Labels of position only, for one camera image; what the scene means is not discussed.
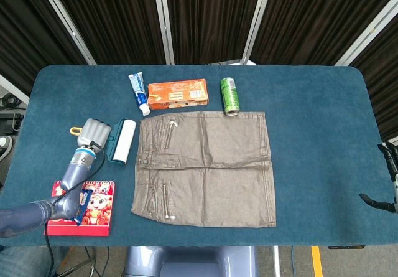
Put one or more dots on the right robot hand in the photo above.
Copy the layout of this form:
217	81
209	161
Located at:
385	196

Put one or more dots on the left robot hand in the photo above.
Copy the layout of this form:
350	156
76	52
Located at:
93	134

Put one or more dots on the teal lint roller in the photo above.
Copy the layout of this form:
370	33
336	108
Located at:
121	141

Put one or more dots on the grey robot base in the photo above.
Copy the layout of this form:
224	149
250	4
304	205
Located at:
191	261

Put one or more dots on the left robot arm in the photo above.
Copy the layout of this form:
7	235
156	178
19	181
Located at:
53	193

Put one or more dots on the blue white toothpaste tube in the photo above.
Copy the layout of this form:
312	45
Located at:
139	93

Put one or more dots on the blue cookie packet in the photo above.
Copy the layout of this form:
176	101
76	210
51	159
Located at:
84	203

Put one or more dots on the red cartoon book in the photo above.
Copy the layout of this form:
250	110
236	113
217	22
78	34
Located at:
99	208

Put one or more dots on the orange cardboard box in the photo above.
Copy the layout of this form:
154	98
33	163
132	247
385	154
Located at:
178	94

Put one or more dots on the blue table cloth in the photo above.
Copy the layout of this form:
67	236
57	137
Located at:
199	155

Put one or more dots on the brown skirt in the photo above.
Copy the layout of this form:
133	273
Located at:
206	168

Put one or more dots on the green drink can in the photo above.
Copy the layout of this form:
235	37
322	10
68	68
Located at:
229	96

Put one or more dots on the black folding screen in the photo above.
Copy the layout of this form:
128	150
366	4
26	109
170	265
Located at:
199	18

